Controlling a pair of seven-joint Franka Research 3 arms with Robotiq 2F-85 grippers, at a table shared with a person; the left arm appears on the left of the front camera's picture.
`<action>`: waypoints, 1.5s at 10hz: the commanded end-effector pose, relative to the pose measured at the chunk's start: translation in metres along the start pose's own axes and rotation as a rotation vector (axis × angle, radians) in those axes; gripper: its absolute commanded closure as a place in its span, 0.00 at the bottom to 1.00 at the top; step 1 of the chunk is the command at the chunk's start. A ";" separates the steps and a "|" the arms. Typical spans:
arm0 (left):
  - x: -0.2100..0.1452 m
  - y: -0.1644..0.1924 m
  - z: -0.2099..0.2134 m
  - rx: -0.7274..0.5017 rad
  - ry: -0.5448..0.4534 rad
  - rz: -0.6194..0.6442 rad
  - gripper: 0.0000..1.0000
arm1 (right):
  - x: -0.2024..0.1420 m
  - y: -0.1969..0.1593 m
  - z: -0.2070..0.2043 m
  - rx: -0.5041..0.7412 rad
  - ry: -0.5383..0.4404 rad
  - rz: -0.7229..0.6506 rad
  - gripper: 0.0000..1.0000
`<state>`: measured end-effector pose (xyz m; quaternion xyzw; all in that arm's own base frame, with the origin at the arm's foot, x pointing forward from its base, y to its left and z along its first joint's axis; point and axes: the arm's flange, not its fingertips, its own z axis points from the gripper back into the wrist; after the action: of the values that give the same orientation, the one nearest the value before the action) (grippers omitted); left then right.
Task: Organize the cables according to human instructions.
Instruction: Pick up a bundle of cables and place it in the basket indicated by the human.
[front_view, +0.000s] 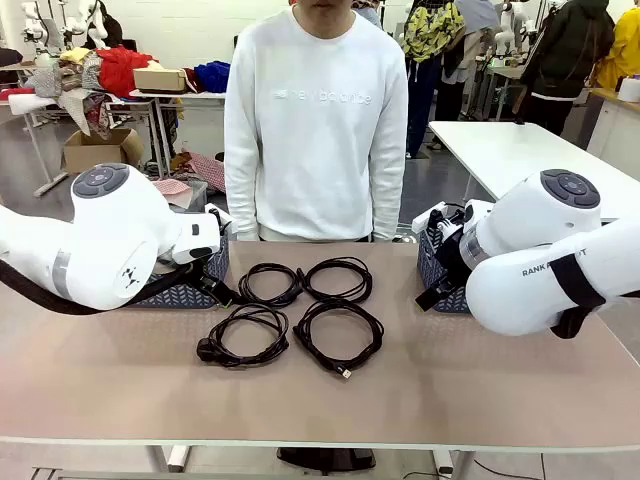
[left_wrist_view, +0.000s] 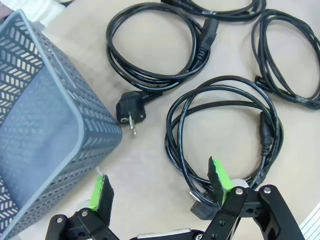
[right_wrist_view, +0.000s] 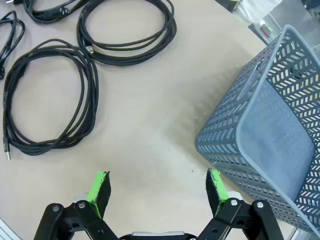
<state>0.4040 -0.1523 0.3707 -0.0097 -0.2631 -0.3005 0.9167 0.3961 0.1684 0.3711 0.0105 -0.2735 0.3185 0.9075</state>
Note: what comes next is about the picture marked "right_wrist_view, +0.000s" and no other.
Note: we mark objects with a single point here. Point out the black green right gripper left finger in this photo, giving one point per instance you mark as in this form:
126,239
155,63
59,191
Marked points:
96,190

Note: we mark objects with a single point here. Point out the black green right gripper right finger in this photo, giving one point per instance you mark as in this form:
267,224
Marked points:
220,190

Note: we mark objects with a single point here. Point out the right blue plastic basket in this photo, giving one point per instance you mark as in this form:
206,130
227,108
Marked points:
275,130

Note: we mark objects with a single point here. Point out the aluminium frame rail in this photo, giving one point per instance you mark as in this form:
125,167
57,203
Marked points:
5,230

